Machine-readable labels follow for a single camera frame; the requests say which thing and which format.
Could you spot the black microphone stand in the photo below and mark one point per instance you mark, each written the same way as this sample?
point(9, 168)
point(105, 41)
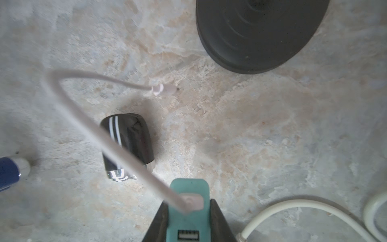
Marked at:
point(252, 37)

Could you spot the blue electric shaver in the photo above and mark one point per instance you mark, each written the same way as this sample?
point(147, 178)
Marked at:
point(13, 170)

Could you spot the teal power adapter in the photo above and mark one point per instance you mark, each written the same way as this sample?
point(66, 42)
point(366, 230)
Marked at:
point(195, 225)

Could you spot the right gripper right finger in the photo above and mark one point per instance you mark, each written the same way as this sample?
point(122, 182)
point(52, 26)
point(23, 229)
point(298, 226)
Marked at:
point(220, 229)

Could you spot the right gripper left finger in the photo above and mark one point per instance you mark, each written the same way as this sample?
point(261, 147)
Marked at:
point(158, 228)

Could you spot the black electric shaver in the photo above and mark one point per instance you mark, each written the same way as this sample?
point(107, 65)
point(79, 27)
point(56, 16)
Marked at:
point(131, 132)

